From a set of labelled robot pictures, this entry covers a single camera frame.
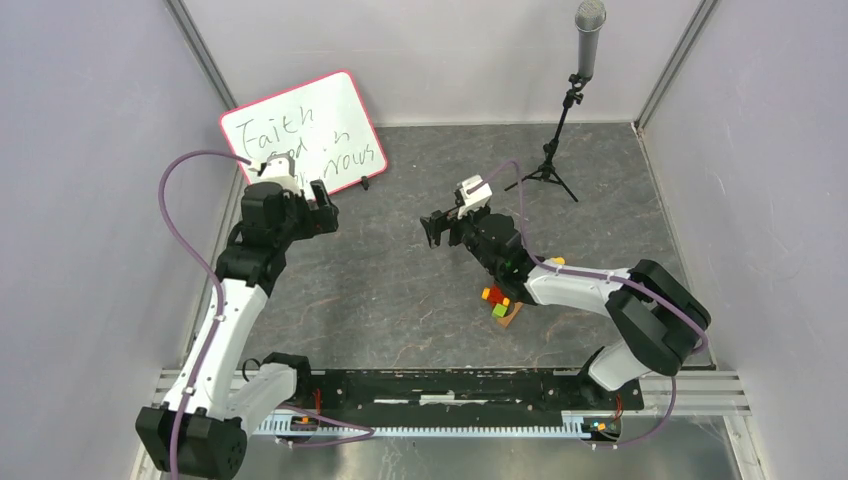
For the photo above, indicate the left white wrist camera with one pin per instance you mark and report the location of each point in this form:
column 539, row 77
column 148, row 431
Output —
column 280, row 168

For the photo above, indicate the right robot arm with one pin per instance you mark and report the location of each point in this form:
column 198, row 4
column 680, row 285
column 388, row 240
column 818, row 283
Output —
column 660, row 322

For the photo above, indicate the pink framed whiteboard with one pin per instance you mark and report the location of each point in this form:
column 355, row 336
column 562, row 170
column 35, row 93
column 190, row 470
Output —
column 323, row 124

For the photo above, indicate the colourful toy block car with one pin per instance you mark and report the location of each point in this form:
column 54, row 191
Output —
column 499, row 302

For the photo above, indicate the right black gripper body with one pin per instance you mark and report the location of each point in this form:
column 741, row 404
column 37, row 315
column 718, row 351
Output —
column 463, row 230

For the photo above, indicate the black microphone tripod stand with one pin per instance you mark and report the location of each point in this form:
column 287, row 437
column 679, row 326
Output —
column 546, row 172

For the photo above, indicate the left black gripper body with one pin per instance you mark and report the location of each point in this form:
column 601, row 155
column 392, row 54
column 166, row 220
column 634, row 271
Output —
column 302, row 223

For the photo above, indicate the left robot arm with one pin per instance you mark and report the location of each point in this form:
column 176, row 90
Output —
column 202, row 427

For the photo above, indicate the white cable duct rail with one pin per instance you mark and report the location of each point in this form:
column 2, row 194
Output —
column 283, row 424

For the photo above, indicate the silver microphone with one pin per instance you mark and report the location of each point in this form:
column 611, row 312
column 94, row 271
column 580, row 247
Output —
column 589, row 19

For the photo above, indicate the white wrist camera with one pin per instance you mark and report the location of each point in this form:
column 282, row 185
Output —
column 280, row 168
column 471, row 195

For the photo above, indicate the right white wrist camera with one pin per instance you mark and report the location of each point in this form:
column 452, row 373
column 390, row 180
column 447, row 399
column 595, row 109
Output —
column 471, row 195

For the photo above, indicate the brown wooden block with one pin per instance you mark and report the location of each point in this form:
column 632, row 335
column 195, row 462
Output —
column 510, row 313

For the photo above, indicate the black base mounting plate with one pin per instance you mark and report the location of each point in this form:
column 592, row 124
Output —
column 487, row 397

